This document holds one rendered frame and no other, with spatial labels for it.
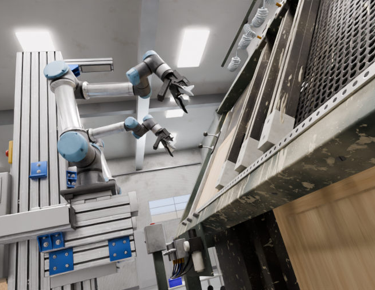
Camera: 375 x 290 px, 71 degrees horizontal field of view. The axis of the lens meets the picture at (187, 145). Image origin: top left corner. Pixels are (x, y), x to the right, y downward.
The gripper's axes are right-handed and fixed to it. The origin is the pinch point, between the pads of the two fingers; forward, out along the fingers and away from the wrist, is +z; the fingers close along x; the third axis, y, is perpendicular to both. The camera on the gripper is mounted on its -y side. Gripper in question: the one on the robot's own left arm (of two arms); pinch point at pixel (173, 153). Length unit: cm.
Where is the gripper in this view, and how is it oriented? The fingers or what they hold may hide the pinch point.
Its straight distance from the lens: 188.1
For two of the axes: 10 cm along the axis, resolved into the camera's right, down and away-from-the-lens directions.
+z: 6.4, 7.3, -2.2
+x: -1.7, 4.2, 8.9
